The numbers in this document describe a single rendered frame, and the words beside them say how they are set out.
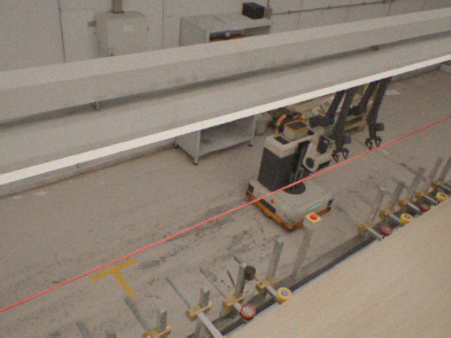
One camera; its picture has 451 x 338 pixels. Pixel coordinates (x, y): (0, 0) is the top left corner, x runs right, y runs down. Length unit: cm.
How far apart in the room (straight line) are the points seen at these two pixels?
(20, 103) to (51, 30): 330
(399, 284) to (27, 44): 332
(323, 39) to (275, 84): 18
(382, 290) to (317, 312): 46
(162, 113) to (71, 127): 18
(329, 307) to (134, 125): 188
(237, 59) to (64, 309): 285
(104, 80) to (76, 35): 334
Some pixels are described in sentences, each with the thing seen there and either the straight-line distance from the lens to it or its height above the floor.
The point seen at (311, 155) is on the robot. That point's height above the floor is 80.
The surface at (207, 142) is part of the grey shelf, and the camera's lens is 512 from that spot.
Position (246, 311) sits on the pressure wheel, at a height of 90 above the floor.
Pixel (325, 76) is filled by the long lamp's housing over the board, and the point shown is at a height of 236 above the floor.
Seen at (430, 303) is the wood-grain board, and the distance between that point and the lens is 281.
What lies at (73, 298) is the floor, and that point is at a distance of 358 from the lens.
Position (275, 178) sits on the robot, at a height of 46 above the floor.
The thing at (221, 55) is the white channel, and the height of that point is 246.
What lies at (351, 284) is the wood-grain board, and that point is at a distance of 268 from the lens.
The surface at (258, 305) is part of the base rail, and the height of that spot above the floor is 70.
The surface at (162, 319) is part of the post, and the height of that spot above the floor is 107.
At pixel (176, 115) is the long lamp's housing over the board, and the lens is 89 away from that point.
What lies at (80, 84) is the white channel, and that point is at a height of 245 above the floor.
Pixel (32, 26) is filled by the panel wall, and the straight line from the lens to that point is 399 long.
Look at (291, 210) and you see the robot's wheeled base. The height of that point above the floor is 27.
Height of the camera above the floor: 277
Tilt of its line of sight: 35 degrees down
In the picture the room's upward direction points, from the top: 8 degrees clockwise
